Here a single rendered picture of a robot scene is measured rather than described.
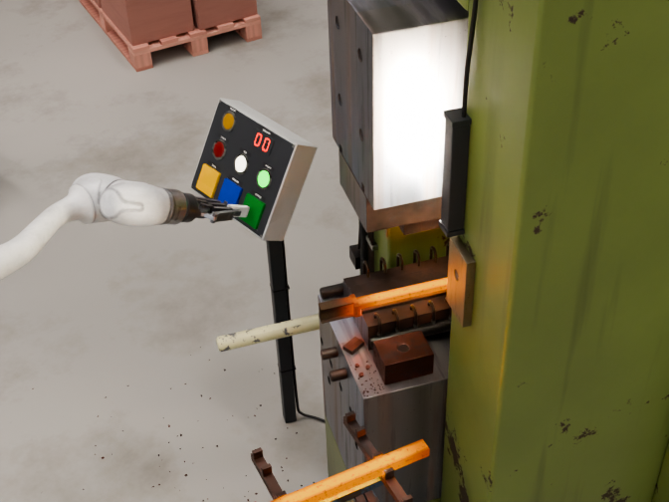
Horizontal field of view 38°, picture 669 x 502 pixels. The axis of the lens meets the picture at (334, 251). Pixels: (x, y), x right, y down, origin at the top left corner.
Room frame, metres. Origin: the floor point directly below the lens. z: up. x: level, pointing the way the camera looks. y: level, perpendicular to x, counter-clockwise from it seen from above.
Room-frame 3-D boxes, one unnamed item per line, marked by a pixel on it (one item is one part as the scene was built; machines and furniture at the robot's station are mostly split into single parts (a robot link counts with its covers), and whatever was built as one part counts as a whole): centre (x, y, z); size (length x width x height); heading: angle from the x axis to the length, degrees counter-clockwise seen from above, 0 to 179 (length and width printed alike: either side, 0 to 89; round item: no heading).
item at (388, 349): (1.63, -0.15, 0.95); 0.12 x 0.09 x 0.07; 105
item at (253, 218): (2.14, 0.21, 1.01); 0.07 x 0.05 x 0.07; 40
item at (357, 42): (1.80, -0.26, 1.56); 0.42 x 0.39 x 0.40; 105
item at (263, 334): (2.09, 0.13, 0.62); 0.44 x 0.05 x 0.05; 105
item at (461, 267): (1.51, -0.25, 1.27); 0.09 x 0.02 x 0.17; 15
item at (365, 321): (1.84, -0.25, 0.96); 0.42 x 0.20 x 0.09; 105
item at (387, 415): (1.79, -0.27, 0.69); 0.56 x 0.38 x 0.45; 105
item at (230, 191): (2.22, 0.28, 1.01); 0.07 x 0.05 x 0.07; 40
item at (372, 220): (1.84, -0.25, 1.32); 0.42 x 0.20 x 0.10; 105
